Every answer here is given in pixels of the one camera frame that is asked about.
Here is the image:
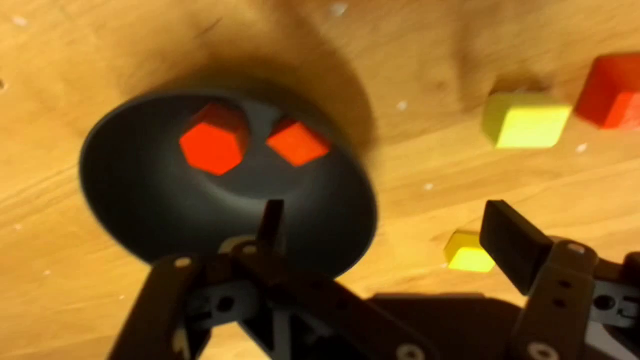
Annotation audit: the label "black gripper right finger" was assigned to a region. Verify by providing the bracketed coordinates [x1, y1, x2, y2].
[478, 199, 640, 360]

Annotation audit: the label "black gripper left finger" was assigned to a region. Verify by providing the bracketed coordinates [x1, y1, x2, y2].
[108, 196, 428, 360]

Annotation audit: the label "small yellow wooden block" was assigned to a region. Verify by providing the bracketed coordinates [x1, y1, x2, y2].
[445, 228, 498, 276]

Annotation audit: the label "black round bowl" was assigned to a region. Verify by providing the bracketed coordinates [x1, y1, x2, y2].
[78, 88, 381, 279]

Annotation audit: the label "orange-red hexagonal wooden block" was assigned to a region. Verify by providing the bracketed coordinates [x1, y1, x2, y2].
[179, 103, 252, 178]

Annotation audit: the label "medium yellow wooden block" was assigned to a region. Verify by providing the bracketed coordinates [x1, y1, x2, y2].
[480, 91, 577, 153]

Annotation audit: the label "orange-red wooden cube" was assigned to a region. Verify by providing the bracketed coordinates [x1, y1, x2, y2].
[266, 118, 334, 168]

